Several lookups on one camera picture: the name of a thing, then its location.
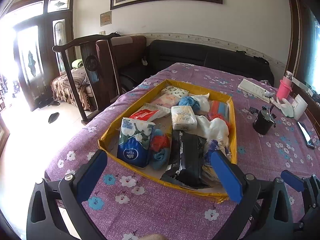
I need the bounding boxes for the black snack bag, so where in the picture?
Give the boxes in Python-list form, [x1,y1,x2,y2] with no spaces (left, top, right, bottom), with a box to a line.
[161,130,210,190]

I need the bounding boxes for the cream white cloth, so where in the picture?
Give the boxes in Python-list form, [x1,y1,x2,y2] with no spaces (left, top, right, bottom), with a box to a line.
[195,115,229,147]

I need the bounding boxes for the red and blue sponge pack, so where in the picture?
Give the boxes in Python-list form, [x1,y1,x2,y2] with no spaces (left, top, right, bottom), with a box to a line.
[208,100,229,120]

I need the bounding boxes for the white towel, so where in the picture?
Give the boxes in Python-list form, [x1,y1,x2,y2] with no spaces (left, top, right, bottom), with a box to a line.
[191,93,210,113]

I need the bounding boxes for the blue cloth with red bag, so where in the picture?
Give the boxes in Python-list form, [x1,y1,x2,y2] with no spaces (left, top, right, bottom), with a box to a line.
[150,129,170,170]

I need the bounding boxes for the small beige tissue pack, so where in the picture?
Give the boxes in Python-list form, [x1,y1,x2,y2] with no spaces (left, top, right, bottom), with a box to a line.
[171,106,197,131]

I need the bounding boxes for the blue microfiber cloth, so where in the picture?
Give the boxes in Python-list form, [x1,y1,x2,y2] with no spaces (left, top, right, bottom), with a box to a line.
[178,96,201,112]

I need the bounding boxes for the pink tissue pack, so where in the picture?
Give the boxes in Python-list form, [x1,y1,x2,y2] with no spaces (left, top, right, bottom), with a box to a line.
[151,94,180,108]

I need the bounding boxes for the white red printed bag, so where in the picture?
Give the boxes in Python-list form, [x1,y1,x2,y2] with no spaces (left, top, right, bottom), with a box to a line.
[129,103,171,122]

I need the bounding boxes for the red plastic bag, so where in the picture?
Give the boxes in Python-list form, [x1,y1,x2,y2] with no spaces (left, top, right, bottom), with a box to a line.
[207,113,232,132]

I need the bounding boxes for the white patterned tissue pack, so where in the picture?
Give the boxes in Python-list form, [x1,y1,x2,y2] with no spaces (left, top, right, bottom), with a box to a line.
[161,86,189,98]

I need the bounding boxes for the black smartphone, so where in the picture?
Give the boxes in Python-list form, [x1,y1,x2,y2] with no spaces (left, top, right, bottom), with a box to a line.
[297,121,315,149]

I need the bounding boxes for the purple floral tablecloth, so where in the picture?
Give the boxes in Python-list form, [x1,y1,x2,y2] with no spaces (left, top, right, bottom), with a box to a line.
[47,63,319,239]

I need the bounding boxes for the white plastic bucket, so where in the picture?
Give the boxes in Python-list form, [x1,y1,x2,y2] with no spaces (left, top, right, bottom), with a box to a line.
[292,94,308,121]

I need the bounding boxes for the white work gloves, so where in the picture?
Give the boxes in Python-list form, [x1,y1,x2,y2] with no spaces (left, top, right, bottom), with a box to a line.
[270,98,294,118]

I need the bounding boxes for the wooden side cabinet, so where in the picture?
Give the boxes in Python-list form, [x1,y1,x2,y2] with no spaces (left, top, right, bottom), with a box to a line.
[290,77,320,134]

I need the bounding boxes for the pink thermos bottle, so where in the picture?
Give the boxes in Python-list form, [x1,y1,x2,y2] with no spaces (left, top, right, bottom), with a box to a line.
[276,70,293,100]

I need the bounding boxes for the white paper booklet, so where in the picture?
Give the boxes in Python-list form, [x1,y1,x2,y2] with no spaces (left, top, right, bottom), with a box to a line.
[238,79,275,103]

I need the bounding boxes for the yellow cardboard box tray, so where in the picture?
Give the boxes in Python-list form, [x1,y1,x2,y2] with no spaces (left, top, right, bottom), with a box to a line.
[97,78,238,203]

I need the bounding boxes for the dark wooden chair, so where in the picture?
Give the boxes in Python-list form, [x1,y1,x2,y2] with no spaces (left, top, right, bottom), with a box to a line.
[52,33,123,125]

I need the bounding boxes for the black leather sofa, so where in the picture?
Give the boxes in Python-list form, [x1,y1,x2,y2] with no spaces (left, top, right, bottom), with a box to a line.
[119,40,274,92]

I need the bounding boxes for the black camera stand device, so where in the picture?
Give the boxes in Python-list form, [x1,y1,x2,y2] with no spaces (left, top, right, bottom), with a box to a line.
[249,105,277,135]

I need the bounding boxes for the small wall plaque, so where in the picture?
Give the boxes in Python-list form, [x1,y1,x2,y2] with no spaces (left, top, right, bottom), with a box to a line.
[100,11,112,27]

